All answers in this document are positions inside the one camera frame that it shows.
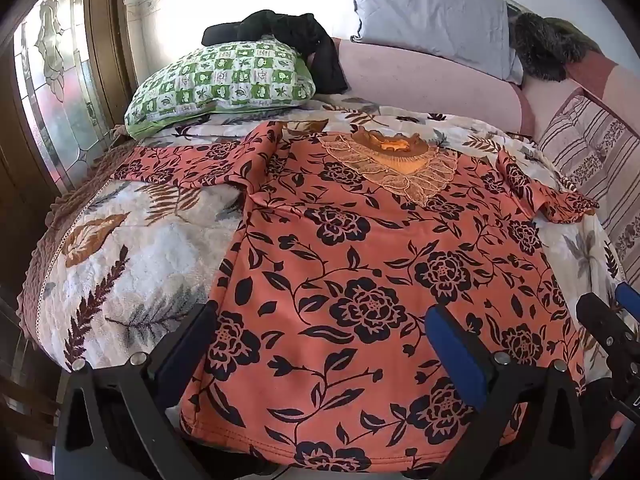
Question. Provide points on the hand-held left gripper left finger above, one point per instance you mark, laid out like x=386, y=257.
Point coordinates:
x=186, y=355

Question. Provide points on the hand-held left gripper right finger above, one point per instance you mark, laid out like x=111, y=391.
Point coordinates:
x=455, y=355

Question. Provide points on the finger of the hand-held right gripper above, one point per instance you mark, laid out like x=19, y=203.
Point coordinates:
x=600, y=317
x=629, y=299

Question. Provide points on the orange floral shirt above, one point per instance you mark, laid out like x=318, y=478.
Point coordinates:
x=380, y=270

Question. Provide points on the person's right hand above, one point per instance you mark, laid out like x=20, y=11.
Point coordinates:
x=620, y=421

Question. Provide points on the leaf print fleece blanket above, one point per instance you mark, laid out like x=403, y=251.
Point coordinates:
x=140, y=260

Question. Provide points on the striped pink cushion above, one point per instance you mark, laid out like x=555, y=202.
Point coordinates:
x=590, y=160

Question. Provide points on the brown ruffled bedspread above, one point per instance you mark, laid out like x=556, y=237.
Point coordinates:
x=60, y=210

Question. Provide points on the pink padded sofa back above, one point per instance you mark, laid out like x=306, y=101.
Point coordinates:
x=620, y=90

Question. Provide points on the dark furry cushion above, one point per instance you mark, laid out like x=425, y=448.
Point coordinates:
x=547, y=45

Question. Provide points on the pink bolster cushion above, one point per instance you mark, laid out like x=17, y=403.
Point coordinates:
x=430, y=85

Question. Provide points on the green checked pillow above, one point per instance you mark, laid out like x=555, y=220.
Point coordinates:
x=225, y=80

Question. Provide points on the stained glass window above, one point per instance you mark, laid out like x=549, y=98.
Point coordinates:
x=55, y=90

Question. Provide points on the black garment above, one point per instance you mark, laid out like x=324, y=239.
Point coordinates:
x=295, y=27

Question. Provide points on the grey pillow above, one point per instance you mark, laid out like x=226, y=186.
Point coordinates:
x=430, y=10

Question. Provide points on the brown wooden window frame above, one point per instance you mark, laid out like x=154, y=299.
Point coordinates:
x=107, y=35

